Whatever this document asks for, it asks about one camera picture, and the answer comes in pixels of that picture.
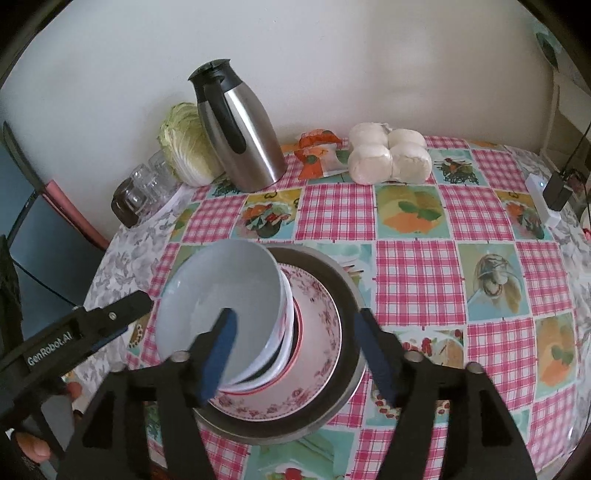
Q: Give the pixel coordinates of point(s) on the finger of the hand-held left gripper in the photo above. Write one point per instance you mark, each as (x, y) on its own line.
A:
(120, 314)

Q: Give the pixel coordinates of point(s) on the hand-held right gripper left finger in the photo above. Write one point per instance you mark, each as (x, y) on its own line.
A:
(217, 355)

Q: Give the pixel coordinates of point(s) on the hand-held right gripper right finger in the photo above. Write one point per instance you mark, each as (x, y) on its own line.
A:
(378, 360)

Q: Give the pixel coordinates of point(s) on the floral rim round plate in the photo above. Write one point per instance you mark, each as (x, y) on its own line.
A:
(318, 323)

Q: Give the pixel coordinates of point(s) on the stainless steel basin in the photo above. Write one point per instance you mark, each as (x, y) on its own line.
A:
(344, 295)

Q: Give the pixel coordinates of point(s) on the white square bowl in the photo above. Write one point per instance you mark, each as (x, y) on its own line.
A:
(221, 281)

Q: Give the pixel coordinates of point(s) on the strawberry print bowl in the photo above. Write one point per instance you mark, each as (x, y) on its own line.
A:
(293, 332)

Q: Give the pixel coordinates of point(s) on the person's left hand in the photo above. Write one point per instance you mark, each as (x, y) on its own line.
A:
(32, 447)

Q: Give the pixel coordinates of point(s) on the grey floral cloth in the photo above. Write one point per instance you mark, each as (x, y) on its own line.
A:
(124, 258)

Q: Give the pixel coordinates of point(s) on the dark blue panel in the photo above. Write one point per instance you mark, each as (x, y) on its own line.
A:
(46, 240)

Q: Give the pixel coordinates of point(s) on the pink panel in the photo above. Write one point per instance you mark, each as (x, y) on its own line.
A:
(74, 212)

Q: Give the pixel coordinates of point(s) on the napa cabbage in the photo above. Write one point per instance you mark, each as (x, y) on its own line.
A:
(184, 143)

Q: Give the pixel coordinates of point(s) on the bag of steamed buns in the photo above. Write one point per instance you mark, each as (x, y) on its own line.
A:
(388, 157)

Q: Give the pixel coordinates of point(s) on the orange snack packet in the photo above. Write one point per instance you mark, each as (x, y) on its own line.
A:
(318, 157)

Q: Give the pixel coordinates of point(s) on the stainless steel thermos jug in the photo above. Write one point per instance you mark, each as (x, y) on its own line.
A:
(254, 138)

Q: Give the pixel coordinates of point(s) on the white power strip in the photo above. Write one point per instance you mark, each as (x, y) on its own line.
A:
(540, 194)

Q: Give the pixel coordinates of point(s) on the black power adapter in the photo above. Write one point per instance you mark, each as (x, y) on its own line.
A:
(556, 191)

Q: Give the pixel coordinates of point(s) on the white shelf frame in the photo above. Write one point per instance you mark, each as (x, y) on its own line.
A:
(556, 106)

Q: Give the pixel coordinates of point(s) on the teal wall sticker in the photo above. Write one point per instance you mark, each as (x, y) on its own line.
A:
(549, 48)

